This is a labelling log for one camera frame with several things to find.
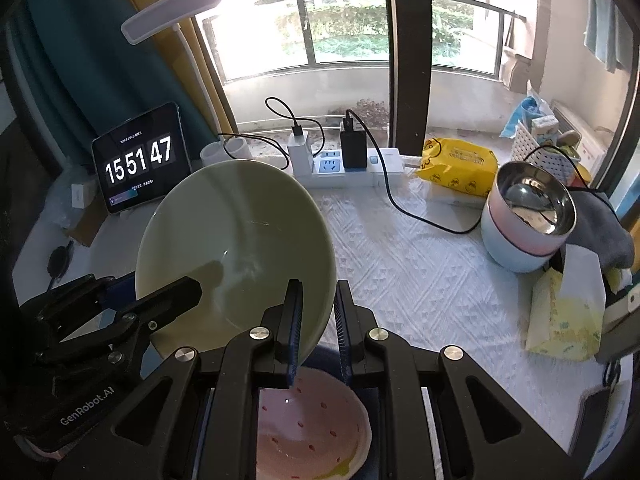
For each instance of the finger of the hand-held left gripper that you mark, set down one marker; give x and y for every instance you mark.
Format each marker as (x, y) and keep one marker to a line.
(165, 300)
(85, 295)

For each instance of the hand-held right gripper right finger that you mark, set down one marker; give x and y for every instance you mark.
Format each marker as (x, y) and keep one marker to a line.
(344, 330)

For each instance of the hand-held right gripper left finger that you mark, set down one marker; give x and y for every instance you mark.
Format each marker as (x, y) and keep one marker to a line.
(295, 330)

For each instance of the pink spotted bowl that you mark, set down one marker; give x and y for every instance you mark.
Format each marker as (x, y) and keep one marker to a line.
(310, 425)

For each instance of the black round object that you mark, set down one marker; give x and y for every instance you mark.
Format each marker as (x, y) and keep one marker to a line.
(60, 262)

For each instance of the white tag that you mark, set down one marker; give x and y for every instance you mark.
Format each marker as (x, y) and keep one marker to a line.
(81, 196)

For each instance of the tablet with clock display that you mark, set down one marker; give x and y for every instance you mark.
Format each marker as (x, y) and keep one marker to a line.
(142, 160)

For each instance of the white power strip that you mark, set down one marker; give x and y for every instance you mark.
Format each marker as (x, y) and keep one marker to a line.
(390, 165)

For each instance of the white charger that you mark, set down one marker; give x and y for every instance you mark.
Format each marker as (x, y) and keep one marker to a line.
(298, 152)

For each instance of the light blue bowl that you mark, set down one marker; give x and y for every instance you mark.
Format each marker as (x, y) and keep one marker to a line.
(505, 255)

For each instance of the yellow wipes pack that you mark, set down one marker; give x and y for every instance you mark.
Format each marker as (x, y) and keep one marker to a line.
(457, 167)

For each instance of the yellow tissue pack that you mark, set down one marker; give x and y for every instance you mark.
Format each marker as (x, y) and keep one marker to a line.
(565, 310)

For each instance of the steel bowl with pink shell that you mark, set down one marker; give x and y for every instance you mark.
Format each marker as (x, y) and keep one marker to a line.
(530, 205)

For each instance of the yellow curtain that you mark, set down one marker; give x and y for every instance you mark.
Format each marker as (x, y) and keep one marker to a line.
(165, 75)

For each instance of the teal curtain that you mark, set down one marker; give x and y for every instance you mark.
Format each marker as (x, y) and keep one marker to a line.
(85, 45)

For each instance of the white perforated basket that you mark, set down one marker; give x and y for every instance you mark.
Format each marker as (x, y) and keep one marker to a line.
(545, 165)

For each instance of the grey cloth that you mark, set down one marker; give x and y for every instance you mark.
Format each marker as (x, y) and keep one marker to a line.
(600, 230)

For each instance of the black phone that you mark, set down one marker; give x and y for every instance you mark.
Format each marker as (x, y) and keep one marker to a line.
(602, 425)

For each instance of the blue packet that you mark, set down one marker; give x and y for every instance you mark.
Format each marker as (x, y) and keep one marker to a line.
(520, 115)

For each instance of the small printed box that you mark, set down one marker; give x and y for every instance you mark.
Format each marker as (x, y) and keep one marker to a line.
(544, 129)

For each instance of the balcony cardboard box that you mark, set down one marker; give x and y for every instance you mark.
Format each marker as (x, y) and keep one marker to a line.
(517, 70)

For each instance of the hanging light blue towel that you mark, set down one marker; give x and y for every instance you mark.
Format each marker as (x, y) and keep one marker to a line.
(607, 25)

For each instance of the dark window post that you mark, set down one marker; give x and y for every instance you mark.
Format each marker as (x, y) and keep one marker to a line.
(407, 60)

